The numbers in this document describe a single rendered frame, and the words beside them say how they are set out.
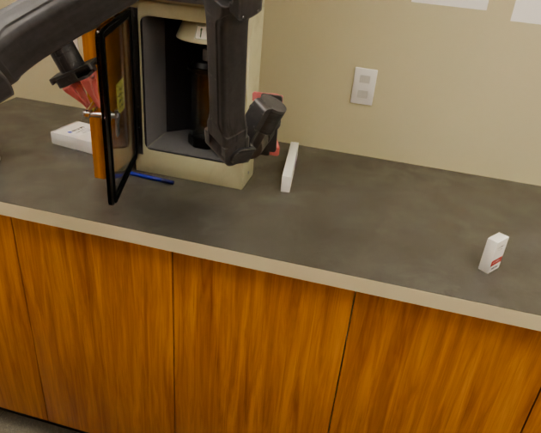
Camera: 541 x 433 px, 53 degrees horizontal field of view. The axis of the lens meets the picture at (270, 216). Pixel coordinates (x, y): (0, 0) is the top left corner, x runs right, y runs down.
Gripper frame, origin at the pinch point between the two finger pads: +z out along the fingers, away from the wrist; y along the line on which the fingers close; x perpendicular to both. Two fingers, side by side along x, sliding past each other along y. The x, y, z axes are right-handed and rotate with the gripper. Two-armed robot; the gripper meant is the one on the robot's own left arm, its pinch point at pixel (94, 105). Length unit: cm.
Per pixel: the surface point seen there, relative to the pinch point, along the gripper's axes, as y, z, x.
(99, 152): 11.4, 14.6, -15.1
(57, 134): 29.7, 10.4, -36.3
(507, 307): -71, 63, 33
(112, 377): 35, 73, 4
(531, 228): -90, 72, -1
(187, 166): -8.2, 27.9, -17.9
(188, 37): -22.9, -3.3, -19.8
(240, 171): -22.0, 33.1, -13.7
